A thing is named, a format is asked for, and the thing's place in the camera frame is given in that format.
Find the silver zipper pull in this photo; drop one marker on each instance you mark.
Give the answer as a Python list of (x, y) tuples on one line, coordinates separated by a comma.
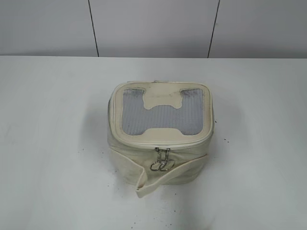
[(155, 166), (166, 163)]

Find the cream zippered bag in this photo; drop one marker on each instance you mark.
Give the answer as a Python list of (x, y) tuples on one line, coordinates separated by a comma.
[(143, 116)]

